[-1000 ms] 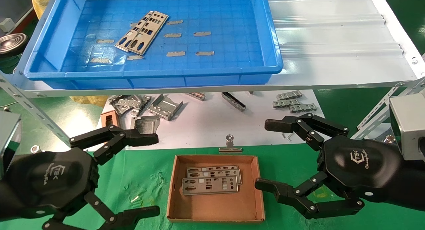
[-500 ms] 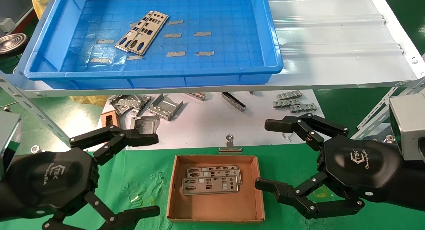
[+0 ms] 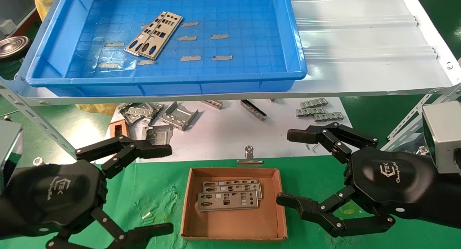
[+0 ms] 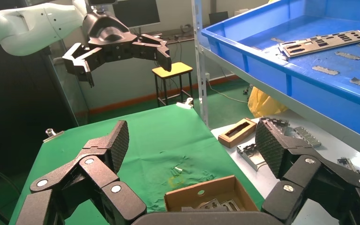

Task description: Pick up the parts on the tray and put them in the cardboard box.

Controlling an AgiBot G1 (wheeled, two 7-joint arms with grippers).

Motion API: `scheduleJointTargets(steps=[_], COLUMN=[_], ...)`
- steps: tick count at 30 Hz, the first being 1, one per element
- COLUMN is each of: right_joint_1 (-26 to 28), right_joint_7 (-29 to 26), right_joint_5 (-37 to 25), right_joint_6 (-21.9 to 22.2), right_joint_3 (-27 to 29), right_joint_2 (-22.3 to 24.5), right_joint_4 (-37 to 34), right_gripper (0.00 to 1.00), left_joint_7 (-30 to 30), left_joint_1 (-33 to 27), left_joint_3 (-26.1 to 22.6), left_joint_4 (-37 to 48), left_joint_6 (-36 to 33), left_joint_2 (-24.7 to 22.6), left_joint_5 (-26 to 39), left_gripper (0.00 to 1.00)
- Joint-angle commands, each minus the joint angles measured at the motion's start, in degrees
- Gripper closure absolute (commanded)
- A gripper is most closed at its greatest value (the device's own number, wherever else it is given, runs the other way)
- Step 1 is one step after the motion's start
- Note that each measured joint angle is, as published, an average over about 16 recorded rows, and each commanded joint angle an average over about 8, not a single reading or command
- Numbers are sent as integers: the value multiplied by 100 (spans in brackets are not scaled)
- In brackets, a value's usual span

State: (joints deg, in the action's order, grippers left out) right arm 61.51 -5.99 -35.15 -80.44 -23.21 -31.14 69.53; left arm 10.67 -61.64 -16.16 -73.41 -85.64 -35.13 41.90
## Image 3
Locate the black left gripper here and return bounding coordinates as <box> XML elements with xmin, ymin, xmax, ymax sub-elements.
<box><xmin>0</xmin><ymin>160</ymin><xmax>108</xmax><ymax>239</ymax></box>

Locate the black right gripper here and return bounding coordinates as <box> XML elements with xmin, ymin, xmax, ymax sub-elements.
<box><xmin>276</xmin><ymin>122</ymin><xmax>461</xmax><ymax>237</ymax></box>

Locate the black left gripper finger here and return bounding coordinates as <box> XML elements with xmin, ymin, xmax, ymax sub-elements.
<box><xmin>75</xmin><ymin>135</ymin><xmax>172</xmax><ymax>179</ymax></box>
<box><xmin>45</xmin><ymin>207</ymin><xmax>174</xmax><ymax>249</ymax></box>

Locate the shallow cardboard box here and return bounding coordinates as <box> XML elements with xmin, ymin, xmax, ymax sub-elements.
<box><xmin>181</xmin><ymin>167</ymin><xmax>288</xmax><ymax>241</ymax></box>

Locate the blue plastic tray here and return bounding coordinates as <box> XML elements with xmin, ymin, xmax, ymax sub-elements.
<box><xmin>25</xmin><ymin>0</ymin><xmax>308</xmax><ymax>97</ymax></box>

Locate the green table cloth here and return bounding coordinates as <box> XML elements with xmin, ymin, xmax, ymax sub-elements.
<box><xmin>0</xmin><ymin>155</ymin><xmax>461</xmax><ymax>249</ymax></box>

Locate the notched metal strip part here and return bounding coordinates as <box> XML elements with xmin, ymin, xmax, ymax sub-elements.
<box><xmin>296</xmin><ymin>107</ymin><xmax>326</xmax><ymax>117</ymax></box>
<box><xmin>300</xmin><ymin>98</ymin><xmax>328</xmax><ymax>108</ymax></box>
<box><xmin>313</xmin><ymin>112</ymin><xmax>345</xmax><ymax>123</ymax></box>

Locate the perforated steel shelf brace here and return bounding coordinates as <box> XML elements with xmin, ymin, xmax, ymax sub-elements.
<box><xmin>381</xmin><ymin>84</ymin><xmax>461</xmax><ymax>152</ymax></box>
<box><xmin>0</xmin><ymin>80</ymin><xmax>78</xmax><ymax>154</ymax></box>

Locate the white paper sheet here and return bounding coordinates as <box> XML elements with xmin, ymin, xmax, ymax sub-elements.
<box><xmin>95</xmin><ymin>97</ymin><xmax>354</xmax><ymax>164</ymax></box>

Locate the dark metal bar part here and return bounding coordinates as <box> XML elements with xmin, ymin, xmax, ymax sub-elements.
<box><xmin>240</xmin><ymin>99</ymin><xmax>267</xmax><ymax>121</ymax></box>

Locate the black round speaker cone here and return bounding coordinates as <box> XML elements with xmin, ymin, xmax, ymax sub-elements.
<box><xmin>0</xmin><ymin>36</ymin><xmax>31</xmax><ymax>62</ymax></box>

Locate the square metal bracket part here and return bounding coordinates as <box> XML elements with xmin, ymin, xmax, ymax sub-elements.
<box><xmin>142</xmin><ymin>125</ymin><xmax>174</xmax><ymax>147</ymax></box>

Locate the brown rectangular frame part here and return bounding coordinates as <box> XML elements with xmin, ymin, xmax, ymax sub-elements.
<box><xmin>109</xmin><ymin>119</ymin><xmax>131</xmax><ymax>139</ymax></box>

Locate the narrow metal frame part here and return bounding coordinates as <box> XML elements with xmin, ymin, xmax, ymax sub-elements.
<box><xmin>142</xmin><ymin>103</ymin><xmax>165</xmax><ymax>126</ymax></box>

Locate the folded metal tray bracket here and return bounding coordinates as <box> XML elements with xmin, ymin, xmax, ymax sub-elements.
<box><xmin>160</xmin><ymin>101</ymin><xmax>199</xmax><ymax>131</ymax></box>

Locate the flat metal frame part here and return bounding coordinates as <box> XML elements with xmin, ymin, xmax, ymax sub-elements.
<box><xmin>119</xmin><ymin>102</ymin><xmax>156</xmax><ymax>125</ymax></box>

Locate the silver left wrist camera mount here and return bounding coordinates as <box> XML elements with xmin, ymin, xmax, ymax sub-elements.
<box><xmin>0</xmin><ymin>120</ymin><xmax>24</xmax><ymax>194</ymax></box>

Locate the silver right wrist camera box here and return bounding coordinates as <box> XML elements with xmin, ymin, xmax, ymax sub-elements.
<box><xmin>422</xmin><ymin>101</ymin><xmax>461</xmax><ymax>174</ymax></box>

